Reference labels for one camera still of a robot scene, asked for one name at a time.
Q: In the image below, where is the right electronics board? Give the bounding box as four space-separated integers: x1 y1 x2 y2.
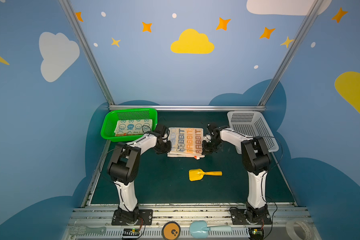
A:
249 228 265 240

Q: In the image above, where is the beige lettered towel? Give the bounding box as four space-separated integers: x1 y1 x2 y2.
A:
168 127 205 160

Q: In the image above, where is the light blue toy shovel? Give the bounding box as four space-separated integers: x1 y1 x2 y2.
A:
189 221 232 239

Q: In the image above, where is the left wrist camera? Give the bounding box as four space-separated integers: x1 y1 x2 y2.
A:
155 124 170 139

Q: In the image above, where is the clear tape roll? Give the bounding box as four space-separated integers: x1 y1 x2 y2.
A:
286 219 315 240

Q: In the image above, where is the left electronics board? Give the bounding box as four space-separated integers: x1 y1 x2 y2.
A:
121 228 141 240

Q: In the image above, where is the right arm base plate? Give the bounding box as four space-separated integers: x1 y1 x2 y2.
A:
229 207 273 225

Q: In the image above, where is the yellow toy shovel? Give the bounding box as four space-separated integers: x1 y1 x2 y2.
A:
189 169 223 182

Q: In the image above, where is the teal patterned towel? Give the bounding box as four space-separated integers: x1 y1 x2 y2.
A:
114 119 153 135

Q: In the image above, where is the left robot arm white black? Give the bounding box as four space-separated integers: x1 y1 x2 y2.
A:
107 124 172 226

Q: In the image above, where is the green plastic basket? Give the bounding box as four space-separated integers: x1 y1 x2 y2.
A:
101 108 158 143

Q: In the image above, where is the orange jellyfish pattern towel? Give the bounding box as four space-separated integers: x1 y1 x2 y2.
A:
115 134 140 137

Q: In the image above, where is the white plastic basket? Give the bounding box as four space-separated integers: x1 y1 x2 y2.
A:
227 111 279 153

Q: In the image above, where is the electronics board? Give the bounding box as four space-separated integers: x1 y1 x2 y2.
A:
121 228 141 240
249 228 265 240

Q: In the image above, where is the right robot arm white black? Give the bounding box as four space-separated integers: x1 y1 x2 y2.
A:
202 124 272 224

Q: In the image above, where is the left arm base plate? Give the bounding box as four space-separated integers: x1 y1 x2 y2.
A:
111 209 153 226

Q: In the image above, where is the orange black round disc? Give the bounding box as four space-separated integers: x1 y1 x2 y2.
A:
162 221 181 240

